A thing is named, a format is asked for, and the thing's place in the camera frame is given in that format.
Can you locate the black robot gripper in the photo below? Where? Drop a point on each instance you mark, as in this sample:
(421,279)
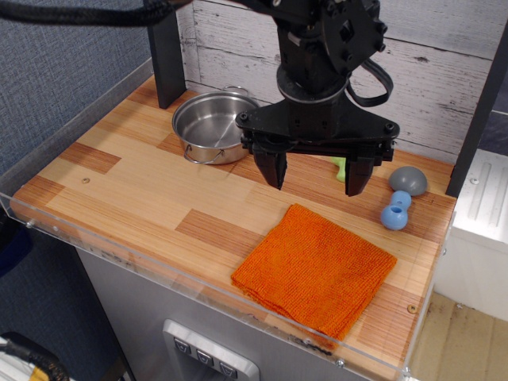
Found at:
(335,125)

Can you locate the stainless steel pot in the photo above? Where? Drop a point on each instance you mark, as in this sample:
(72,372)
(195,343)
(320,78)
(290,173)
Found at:
(206,126)

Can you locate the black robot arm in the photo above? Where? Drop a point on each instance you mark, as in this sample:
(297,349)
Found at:
(329,83)

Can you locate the green toy broccoli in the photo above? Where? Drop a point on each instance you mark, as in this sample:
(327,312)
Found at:
(340,163)

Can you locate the blue dumbbell-shaped toy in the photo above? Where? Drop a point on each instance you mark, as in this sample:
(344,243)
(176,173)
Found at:
(395,215)

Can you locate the grey half-sphere toy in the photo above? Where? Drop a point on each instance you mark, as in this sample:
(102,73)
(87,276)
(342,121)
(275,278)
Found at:
(409,179)

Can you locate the orange knitted cloth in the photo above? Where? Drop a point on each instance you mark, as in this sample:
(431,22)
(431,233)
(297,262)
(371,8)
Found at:
(314,272)

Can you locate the white aluminium side unit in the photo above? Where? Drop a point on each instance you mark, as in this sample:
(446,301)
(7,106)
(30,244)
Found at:
(472,269)

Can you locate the grey cabinet with dispenser panel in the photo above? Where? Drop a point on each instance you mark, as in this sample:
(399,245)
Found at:
(178,317)

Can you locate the clear acrylic table guard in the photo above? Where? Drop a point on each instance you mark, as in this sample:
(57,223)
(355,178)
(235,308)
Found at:
(160,237)

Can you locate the dark grey right post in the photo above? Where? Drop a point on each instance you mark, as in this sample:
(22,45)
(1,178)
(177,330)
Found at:
(480,118)

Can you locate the dark grey post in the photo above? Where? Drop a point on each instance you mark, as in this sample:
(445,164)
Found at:
(480,118)
(167,61)

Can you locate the dark grey left post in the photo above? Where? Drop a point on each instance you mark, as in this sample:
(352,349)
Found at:
(167,61)

